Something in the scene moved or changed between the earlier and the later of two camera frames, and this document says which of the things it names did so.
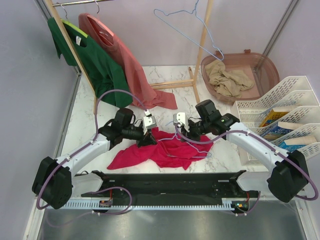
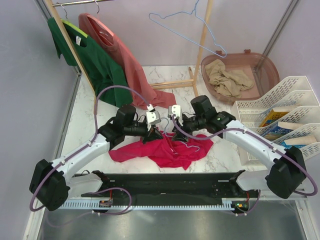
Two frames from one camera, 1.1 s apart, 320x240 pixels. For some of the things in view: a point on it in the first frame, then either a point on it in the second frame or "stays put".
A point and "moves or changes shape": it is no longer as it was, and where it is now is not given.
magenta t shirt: (169, 148) moves or changes shape
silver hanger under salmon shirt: (98, 7) stays put
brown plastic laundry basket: (232, 77) stays put
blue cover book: (281, 129) stays put
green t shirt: (103, 72) stays put
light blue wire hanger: (210, 154) to (170, 136)
